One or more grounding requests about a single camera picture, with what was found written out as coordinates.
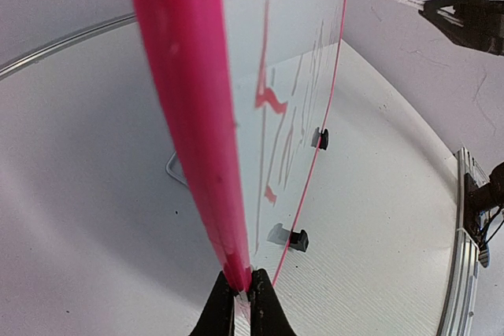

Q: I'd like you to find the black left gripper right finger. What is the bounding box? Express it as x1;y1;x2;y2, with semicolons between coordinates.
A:
250;268;296;336

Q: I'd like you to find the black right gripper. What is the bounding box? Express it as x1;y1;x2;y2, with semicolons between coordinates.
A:
420;0;503;56

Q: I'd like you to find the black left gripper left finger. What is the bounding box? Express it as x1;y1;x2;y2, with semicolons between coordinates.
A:
189;271;235;336

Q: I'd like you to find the pink framed whiteboard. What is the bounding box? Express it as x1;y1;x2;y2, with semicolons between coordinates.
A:
133;0;347;327

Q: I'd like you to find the black left whiteboard stand foot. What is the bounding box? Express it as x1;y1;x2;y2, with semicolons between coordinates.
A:
289;230;309;253

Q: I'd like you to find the black whiteboard stand foot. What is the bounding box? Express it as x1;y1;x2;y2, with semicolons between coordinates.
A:
316;128;329;150
289;230;309;253

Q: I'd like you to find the black right whiteboard stand foot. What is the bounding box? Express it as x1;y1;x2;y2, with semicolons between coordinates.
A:
316;128;329;150

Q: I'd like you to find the metal wire whiteboard stand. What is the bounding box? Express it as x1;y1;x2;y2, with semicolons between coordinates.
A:
165;151;188;187

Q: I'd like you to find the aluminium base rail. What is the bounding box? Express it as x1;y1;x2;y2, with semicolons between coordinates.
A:
437;147;488;335

